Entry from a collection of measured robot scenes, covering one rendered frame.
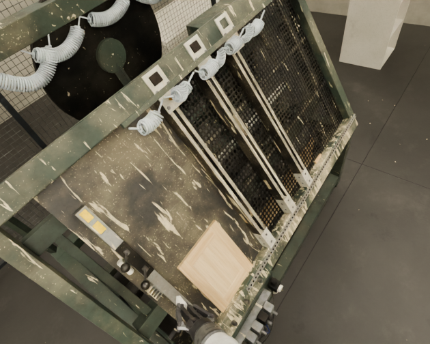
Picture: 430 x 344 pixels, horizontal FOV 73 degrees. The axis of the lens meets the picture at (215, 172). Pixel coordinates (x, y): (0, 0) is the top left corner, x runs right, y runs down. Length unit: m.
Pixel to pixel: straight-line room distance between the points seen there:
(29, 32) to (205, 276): 1.38
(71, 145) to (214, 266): 0.93
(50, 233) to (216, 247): 0.79
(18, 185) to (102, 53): 0.90
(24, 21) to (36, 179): 0.71
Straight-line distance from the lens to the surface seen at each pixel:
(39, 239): 1.31
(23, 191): 1.15
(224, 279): 1.69
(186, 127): 1.41
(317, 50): 2.37
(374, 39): 4.70
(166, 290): 1.47
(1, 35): 1.53
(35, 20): 1.57
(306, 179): 2.03
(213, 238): 1.58
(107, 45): 1.78
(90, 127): 1.19
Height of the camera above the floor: 2.58
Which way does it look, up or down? 50 degrees down
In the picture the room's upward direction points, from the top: 15 degrees counter-clockwise
